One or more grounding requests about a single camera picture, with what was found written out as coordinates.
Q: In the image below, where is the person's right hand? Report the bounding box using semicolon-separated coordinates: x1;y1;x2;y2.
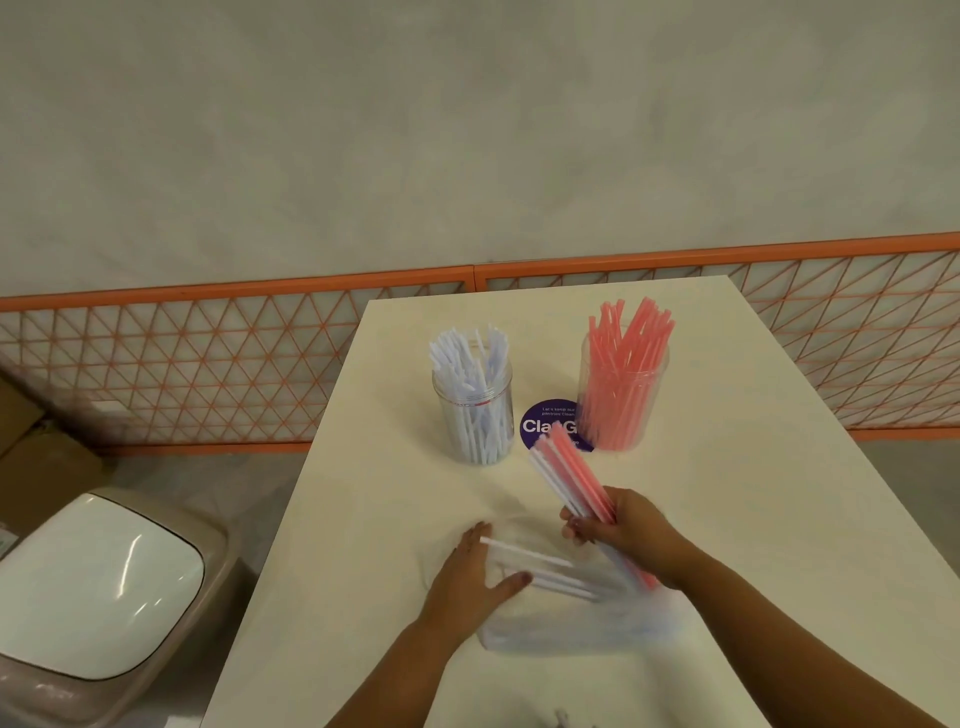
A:
558;485;706;595

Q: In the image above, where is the person's left hand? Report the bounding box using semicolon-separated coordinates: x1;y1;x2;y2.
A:
416;521;535;648

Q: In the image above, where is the pile of mixed straws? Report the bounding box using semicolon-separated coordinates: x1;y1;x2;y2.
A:
478;536;601;605

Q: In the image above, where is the bundle of straws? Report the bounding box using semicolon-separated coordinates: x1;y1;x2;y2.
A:
528;423;661;594

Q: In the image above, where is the clear plastic bag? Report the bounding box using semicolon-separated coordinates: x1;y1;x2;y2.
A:
423;517;688;658

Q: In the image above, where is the clear jar with pink straws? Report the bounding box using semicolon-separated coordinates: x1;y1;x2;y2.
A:
575;329;670;454

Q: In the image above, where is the clear jar of pink straws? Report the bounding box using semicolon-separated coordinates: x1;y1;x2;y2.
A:
578;297;676;451

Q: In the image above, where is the clear jar with white straws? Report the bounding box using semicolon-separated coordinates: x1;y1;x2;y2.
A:
431;344;516;466

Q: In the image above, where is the clear jar of white straws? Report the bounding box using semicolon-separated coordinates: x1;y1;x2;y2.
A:
428;323;514;466

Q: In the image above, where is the person's right forearm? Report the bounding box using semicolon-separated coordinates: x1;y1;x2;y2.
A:
659;548;946;728

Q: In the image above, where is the person's left forearm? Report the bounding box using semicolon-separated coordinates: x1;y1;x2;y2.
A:
322;618;468;728

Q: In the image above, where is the round purple sticker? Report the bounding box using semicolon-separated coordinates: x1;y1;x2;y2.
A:
518;397;598;455

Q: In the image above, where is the orange lattice fence panel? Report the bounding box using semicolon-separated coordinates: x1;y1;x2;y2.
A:
0;266;476;457
472;232;960;442

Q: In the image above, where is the beige chair with white seat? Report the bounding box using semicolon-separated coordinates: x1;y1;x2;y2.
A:
0;487;241;728

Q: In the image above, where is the brown cardboard box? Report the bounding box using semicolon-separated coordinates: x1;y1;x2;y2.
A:
0;374;46;459
0;423;106;538

